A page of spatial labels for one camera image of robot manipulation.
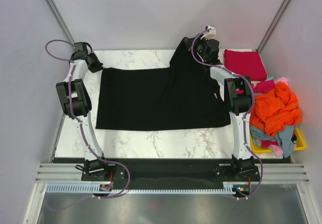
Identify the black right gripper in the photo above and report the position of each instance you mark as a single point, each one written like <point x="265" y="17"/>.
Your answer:
<point x="198" y="40"/>

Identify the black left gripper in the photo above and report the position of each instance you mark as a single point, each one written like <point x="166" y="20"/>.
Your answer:
<point x="99" y="65"/>

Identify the black t shirt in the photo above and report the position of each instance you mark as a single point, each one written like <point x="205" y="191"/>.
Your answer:
<point x="181" y="96"/>

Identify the yellow plastic bin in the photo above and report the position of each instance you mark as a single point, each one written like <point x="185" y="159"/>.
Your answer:
<point x="298" y="139"/>

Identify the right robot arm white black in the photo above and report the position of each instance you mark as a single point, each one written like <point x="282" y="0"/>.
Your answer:
<point x="238" y="99"/>

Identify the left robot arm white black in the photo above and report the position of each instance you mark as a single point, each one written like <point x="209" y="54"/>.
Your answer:
<point x="76" y="104"/>

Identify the folded red t shirt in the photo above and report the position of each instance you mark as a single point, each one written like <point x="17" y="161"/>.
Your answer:
<point x="246" y="63"/>

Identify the magenta garment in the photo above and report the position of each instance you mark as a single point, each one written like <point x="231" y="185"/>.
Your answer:
<point x="264" y="87"/>

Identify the pink garment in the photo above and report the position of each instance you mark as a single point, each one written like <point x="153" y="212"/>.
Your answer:
<point x="281" y="79"/>

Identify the orange t shirt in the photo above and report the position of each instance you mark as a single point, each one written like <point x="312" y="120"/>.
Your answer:
<point x="275" y="110"/>

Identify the grey blue garment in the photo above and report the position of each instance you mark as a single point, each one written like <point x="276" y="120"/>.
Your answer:
<point x="281" y="143"/>

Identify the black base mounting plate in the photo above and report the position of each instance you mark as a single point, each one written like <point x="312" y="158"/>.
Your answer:
<point x="167" y="173"/>

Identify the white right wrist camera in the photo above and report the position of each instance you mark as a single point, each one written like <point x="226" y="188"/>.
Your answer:
<point x="210" y="33"/>

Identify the left aluminium frame post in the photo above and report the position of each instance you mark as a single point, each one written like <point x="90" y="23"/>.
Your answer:
<point x="63" y="26"/>

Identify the aluminium frame post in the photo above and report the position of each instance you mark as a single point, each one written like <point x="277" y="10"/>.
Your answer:
<point x="63" y="26"/>
<point x="274" y="23"/>

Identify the right aluminium frame post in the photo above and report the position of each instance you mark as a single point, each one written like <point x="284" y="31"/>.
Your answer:
<point x="274" y="23"/>

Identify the aluminium front rail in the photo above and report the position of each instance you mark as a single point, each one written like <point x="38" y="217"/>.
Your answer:
<point x="273" y="174"/>

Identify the white slotted cable duct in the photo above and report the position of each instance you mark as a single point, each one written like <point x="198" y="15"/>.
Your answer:
<point x="89" y="188"/>

